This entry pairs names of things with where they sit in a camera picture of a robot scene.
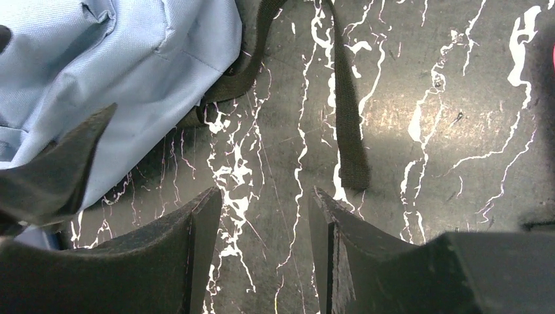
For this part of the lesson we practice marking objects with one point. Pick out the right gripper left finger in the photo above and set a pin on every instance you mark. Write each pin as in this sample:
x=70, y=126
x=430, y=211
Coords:
x=161, y=267

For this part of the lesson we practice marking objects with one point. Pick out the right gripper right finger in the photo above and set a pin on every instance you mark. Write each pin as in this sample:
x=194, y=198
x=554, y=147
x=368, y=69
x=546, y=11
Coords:
x=362, y=269

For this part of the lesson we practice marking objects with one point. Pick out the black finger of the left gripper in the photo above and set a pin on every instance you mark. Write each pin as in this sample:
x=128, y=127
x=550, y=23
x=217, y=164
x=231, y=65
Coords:
x=49, y=190

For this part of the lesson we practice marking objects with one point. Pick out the blue student backpack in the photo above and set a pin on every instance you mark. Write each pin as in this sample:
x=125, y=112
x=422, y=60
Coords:
x=158, y=61

